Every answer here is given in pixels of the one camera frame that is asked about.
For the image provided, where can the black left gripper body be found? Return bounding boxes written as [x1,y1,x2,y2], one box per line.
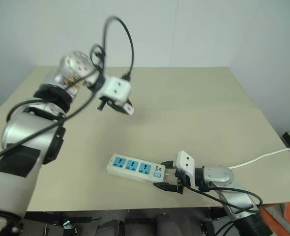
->
[97,96,118,112]

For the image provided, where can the dark rounded shape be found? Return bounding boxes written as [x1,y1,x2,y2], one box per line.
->
[97,213,125,236]

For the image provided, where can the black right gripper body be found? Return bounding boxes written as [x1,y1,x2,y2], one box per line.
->
[172,169,185,195]

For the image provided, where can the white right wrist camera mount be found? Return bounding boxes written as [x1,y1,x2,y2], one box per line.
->
[174,150,198,190]

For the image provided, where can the white charger plug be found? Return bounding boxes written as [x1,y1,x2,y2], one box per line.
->
[123,101,135,116]

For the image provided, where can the white power strip blue sockets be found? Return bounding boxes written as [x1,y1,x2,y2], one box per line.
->
[106,153,166,184]

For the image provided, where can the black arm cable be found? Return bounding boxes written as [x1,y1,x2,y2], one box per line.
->
[181,183,264,236]
[0,16,136,170]

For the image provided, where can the black table frame bar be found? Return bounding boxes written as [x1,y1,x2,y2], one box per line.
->
[24,207,226,223]

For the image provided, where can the small metal bracket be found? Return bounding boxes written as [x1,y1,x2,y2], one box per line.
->
[62,213,74,231]

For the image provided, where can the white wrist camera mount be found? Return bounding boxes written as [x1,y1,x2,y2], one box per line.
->
[97,76,132,106]
[174,150,198,190]

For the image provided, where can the white power strip cord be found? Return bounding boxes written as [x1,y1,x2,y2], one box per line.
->
[164,148,290,178]

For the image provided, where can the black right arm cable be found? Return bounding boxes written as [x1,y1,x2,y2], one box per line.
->
[181,183,264,236]

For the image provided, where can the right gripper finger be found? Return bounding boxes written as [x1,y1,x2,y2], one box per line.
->
[159,160,175,171]
[152,181,179,194]

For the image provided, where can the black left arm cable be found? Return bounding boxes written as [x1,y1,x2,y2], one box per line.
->
[0,16,136,170]

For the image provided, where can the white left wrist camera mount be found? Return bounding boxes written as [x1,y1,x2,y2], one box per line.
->
[97,76,132,106]

